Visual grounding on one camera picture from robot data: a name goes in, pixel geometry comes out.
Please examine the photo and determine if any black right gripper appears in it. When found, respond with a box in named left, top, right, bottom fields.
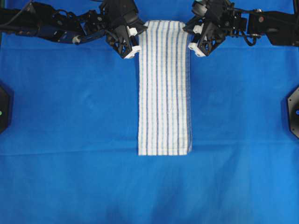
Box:
left=183, top=0, right=235, bottom=57

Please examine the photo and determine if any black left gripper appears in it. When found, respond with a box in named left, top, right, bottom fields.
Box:
left=100, top=0, right=148, bottom=59

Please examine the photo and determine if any blue striped white towel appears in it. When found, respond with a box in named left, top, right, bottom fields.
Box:
left=138, top=20, right=192, bottom=156

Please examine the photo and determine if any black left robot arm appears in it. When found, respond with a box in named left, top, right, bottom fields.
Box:
left=0, top=0, right=147, bottom=59

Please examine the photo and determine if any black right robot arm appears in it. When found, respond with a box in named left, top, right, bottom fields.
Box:
left=183, top=0, right=299, bottom=57

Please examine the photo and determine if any blue table cloth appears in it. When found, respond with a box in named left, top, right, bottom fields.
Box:
left=0, top=0, right=299, bottom=224

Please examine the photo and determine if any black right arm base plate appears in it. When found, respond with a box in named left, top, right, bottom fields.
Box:
left=287, top=86, right=299, bottom=139

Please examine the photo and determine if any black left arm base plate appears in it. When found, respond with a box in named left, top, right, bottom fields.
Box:
left=0, top=81, right=14, bottom=134

